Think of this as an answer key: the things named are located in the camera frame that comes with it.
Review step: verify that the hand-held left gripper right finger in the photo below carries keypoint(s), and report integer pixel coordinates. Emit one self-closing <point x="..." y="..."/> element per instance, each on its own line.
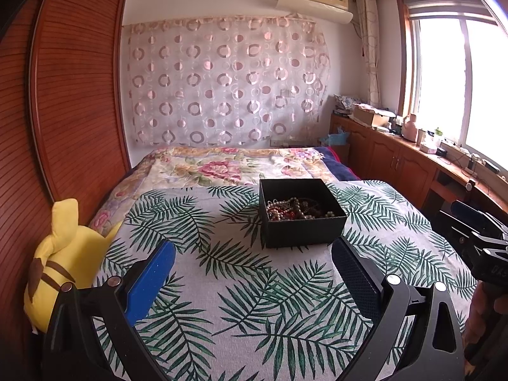
<point x="357" y="278"/>

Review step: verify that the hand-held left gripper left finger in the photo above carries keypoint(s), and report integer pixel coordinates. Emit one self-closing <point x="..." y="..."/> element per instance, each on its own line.
<point x="151" y="278"/>

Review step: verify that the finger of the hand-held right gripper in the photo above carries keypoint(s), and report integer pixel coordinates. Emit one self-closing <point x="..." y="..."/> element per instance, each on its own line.
<point x="456" y="230"/>
<point x="466" y="209"/>

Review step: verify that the black square box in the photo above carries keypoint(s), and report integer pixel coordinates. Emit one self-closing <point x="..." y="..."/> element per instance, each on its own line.
<point x="305" y="228"/>

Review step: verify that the pile of beaded jewelry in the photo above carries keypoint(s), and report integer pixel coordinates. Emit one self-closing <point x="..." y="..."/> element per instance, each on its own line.
<point x="297" y="208"/>

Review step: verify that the white tissue box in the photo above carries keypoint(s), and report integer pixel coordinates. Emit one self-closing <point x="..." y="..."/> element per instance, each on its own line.
<point x="428" y="145"/>

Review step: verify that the wooden cabinet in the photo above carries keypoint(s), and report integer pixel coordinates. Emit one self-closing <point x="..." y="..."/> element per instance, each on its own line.
<point x="397" y="162"/>

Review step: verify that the yellow plush toy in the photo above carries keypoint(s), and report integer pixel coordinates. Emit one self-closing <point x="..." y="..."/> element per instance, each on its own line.
<point x="59" y="262"/>

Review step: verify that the pink bottle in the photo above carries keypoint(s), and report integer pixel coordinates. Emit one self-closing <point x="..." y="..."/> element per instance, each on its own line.
<point x="410" y="127"/>

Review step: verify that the leaf-print blanket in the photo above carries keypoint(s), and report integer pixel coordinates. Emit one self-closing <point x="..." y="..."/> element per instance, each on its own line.
<point x="254" y="297"/>

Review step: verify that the blue blanket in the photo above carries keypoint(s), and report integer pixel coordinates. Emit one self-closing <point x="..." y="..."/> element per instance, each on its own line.
<point x="337" y="166"/>

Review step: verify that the floral quilt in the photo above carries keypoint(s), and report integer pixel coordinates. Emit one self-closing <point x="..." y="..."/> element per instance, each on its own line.
<point x="206" y="170"/>

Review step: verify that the cardboard box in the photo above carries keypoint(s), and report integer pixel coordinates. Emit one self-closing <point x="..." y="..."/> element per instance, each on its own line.
<point x="371" y="116"/>

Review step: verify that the window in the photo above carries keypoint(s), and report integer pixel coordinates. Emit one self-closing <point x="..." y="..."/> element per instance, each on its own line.
<point x="464" y="75"/>

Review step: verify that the blue plastic bag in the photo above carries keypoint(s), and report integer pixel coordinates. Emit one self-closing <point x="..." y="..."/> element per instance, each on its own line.
<point x="335" y="138"/>

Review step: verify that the patterned folded cloth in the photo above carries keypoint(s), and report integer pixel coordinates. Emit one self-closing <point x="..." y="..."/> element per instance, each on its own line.
<point x="347" y="101"/>

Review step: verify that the wooden slatted wardrobe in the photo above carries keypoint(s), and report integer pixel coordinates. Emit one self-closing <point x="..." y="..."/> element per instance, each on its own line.
<point x="71" y="107"/>

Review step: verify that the beige window curtain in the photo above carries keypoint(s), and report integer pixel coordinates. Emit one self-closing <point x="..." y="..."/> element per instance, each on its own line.
<point x="369" y="47"/>

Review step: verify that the roller blind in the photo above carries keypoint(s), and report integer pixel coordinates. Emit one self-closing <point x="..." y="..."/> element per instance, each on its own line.
<point x="444" y="6"/>

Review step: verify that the sheer circle-pattern curtain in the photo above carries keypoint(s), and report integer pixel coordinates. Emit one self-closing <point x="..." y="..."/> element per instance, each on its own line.
<point x="226" y="83"/>

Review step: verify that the wall air conditioner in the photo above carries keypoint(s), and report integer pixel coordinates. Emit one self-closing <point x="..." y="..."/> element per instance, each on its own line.
<point x="313" y="2"/>

